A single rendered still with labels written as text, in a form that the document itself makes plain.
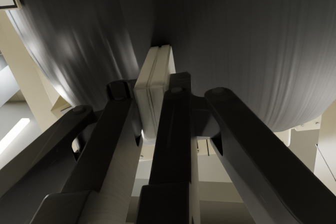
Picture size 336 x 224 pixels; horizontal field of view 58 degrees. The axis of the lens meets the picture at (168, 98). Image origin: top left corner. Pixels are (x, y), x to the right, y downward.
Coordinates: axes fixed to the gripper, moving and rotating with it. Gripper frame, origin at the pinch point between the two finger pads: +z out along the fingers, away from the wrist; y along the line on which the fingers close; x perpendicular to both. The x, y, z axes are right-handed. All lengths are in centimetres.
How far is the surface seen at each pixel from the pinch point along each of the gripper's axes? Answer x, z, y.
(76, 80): -0.6, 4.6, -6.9
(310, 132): -202, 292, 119
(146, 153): -44, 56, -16
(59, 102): -31, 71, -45
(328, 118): -27, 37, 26
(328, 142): -32, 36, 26
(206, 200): -179, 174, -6
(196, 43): 1.3, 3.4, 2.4
